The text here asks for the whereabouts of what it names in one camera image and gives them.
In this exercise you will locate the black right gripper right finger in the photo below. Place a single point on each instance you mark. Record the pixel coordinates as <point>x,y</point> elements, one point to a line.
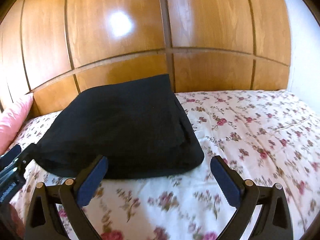
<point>273,222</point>

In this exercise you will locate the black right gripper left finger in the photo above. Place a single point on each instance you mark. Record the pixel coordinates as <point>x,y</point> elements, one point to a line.
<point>43,221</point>

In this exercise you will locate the black pants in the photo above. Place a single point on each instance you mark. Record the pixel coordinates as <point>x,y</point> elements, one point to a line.
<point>139,126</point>

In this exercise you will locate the pink pillow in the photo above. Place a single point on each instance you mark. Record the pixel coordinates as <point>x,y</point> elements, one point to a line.
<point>12,119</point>

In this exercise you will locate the floral white bedspread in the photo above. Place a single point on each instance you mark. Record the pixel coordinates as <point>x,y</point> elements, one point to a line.
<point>266,136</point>

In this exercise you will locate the wooden headboard panel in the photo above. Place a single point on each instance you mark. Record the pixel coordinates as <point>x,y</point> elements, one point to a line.
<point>56,49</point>

